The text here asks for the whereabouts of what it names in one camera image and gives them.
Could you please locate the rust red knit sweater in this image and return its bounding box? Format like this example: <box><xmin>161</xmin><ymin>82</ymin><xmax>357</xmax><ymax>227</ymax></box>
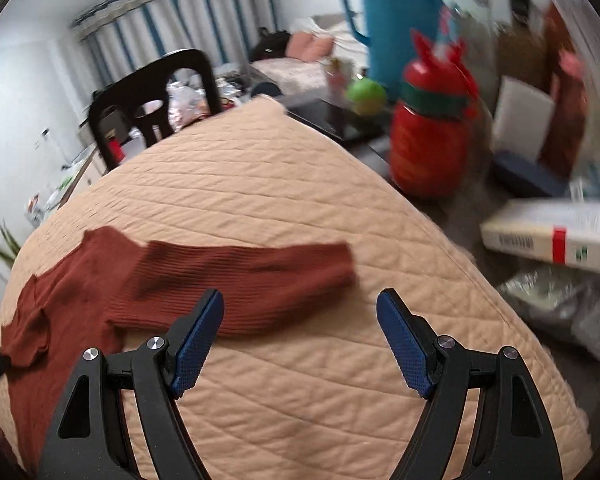
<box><xmin>0</xmin><ymin>226</ymin><xmax>356</xmax><ymax>472</ymax></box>

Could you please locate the silver plastic bag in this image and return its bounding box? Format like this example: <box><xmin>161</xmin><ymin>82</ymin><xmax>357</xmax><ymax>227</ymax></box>
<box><xmin>498</xmin><ymin>264</ymin><xmax>600</xmax><ymax>361</ymax></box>

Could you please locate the peach quilted table cover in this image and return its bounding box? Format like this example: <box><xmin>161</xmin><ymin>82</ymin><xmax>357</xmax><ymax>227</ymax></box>
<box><xmin>0</xmin><ymin>98</ymin><xmax>592</xmax><ymax>479</ymax></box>

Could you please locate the green potted plant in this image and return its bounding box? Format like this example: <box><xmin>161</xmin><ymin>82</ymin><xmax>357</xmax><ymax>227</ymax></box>
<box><xmin>0</xmin><ymin>222</ymin><xmax>21</xmax><ymax>269</ymax></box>

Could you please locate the white box with red stripe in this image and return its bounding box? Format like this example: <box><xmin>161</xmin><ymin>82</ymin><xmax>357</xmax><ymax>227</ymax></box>
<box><xmin>480</xmin><ymin>198</ymin><xmax>600</xmax><ymax>272</ymax></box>

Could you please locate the white low tv cabinet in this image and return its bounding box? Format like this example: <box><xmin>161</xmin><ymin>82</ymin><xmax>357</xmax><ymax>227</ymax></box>
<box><xmin>52</xmin><ymin>144</ymin><xmax>107</xmax><ymax>209</ymax></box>

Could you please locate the red bottle with green band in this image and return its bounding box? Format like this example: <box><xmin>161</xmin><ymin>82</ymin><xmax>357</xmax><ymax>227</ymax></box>
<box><xmin>389</xmin><ymin>30</ymin><xmax>479</xmax><ymax>198</ymax></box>

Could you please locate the white paper bag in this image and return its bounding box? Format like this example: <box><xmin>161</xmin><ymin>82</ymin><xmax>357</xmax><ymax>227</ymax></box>
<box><xmin>491</xmin><ymin>76</ymin><xmax>555</xmax><ymax>162</ymax></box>

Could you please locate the black chair far side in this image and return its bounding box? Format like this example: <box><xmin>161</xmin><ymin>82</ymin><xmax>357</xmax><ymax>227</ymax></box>
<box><xmin>87</xmin><ymin>49</ymin><xmax>223</xmax><ymax>171</ymax></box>

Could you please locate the green round toy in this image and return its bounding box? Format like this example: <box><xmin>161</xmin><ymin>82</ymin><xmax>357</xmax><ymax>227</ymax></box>
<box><xmin>347</xmin><ymin>77</ymin><xmax>387</xmax><ymax>117</ymax></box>

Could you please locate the pink cup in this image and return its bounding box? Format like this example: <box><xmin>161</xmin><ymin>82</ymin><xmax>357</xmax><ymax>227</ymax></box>
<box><xmin>325</xmin><ymin>58</ymin><xmax>351</xmax><ymax>104</ymax></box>

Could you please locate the sofa with floral cover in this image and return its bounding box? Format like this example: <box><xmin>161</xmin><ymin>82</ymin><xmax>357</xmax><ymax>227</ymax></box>
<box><xmin>249</xmin><ymin>13</ymin><xmax>368</xmax><ymax>96</ymax></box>

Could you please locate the black backpack by curtain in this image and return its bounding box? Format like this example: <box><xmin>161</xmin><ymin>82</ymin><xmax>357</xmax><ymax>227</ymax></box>
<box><xmin>248</xmin><ymin>27</ymin><xmax>291</xmax><ymax>63</ymax></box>

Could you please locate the pink cushion right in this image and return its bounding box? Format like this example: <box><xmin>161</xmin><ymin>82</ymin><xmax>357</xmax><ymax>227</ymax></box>
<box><xmin>300</xmin><ymin>36</ymin><xmax>335</xmax><ymax>63</ymax></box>

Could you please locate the pink cushion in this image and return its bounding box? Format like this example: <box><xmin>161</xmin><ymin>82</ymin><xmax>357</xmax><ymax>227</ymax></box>
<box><xmin>300</xmin><ymin>36</ymin><xmax>335</xmax><ymax>63</ymax></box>
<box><xmin>285</xmin><ymin>30</ymin><xmax>314</xmax><ymax>60</ymax></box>

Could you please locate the pink cushion left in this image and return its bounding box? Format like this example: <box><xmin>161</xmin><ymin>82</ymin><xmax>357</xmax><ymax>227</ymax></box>
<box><xmin>285</xmin><ymin>30</ymin><xmax>314</xmax><ymax>60</ymax></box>

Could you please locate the blue white striped curtain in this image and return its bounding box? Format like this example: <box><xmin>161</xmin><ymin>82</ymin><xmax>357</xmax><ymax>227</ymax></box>
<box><xmin>71</xmin><ymin>0</ymin><xmax>278</xmax><ymax>86</ymax></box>

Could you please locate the blue thermos jug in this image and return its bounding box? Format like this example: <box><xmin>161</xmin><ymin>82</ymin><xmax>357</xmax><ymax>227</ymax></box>
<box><xmin>341</xmin><ymin>0</ymin><xmax>443</xmax><ymax>101</ymax></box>

